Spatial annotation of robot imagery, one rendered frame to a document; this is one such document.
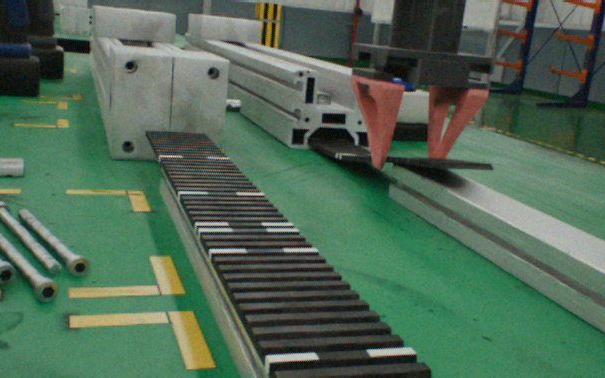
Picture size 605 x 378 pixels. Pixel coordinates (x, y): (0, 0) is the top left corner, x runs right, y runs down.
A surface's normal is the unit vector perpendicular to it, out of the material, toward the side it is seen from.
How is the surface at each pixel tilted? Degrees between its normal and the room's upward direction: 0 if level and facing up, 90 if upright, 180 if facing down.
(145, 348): 0
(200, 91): 90
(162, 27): 90
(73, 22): 90
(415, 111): 90
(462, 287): 0
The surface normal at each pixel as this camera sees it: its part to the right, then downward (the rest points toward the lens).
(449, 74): 0.29, 0.26
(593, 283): -0.95, -0.02
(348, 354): 0.10, -0.96
